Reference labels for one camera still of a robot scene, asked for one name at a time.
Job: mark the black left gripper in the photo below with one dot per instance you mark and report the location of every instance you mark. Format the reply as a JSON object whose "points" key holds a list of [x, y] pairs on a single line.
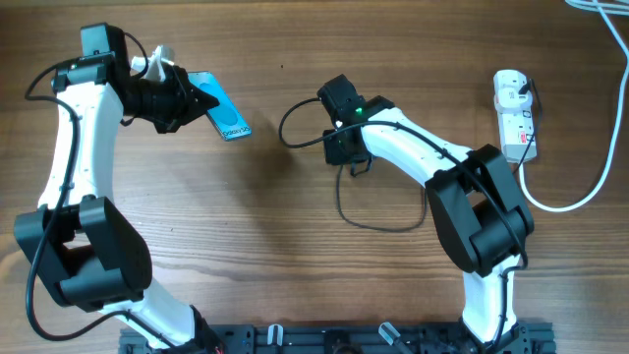
{"points": [[187, 108]]}

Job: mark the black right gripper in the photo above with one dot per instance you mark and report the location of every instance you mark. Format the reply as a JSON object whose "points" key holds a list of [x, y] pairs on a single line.
{"points": [[333, 154]]}

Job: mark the turquoise screen Galaxy smartphone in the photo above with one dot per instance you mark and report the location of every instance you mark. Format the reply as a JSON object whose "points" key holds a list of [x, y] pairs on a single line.
{"points": [[225, 117]]}

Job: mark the white power strip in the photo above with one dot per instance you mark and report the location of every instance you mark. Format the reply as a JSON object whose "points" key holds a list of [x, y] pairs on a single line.
{"points": [[515, 129]]}

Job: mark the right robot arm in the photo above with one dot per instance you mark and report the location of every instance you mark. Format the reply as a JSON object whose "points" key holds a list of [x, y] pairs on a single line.
{"points": [[479, 214]]}

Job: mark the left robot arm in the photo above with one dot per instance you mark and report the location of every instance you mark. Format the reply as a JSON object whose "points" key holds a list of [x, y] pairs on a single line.
{"points": [[79, 245]]}

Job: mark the white USB charger plug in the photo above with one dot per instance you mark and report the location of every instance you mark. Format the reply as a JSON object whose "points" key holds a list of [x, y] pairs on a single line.
{"points": [[510, 100]]}

